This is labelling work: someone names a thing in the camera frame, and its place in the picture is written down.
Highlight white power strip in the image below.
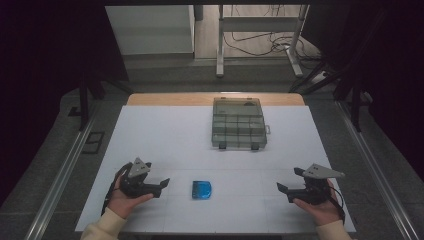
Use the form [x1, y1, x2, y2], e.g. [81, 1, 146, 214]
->
[309, 70, 330, 85]

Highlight metal floor rail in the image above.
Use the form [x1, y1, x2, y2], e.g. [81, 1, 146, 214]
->
[334, 99, 424, 240]
[24, 105, 102, 240]

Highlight black floor frame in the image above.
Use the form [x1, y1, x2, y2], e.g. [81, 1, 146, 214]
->
[81, 131, 106, 155]

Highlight white desk frame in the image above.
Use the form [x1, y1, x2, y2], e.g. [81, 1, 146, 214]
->
[215, 3, 311, 79]

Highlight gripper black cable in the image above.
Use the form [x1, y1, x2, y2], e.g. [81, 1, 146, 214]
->
[328, 185, 346, 225]
[101, 162, 133, 216]

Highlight black metal stand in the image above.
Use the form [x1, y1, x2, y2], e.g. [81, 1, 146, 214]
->
[289, 59, 365, 133]
[77, 74, 135, 132]

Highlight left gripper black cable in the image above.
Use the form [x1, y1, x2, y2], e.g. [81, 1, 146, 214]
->
[101, 162, 133, 216]

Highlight person's left hand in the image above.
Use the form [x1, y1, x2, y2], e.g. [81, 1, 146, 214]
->
[107, 173, 155, 220]

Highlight person's right hand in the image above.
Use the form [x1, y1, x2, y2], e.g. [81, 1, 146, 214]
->
[292, 179, 344, 227]

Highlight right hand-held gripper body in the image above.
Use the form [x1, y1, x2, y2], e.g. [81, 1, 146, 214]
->
[287, 163, 346, 206]

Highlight white cabinet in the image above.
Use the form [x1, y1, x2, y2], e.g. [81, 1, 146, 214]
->
[105, 4, 196, 56]

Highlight grey clear organizer box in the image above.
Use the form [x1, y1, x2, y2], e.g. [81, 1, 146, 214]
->
[211, 96, 272, 151]

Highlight small blue plastic case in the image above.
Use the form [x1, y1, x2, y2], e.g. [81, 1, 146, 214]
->
[191, 180, 212, 201]

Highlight dark curtain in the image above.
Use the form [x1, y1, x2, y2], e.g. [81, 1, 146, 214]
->
[301, 0, 424, 183]
[0, 0, 129, 208]

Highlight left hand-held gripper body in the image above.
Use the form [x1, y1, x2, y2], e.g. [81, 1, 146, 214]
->
[114, 157, 162, 200]

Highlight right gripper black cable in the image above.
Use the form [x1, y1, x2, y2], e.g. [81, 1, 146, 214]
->
[328, 185, 346, 225]

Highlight black floor cables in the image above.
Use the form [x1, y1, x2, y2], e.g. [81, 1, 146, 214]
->
[222, 4, 323, 63]

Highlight white table mat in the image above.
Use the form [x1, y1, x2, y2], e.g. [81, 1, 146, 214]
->
[74, 105, 357, 234]

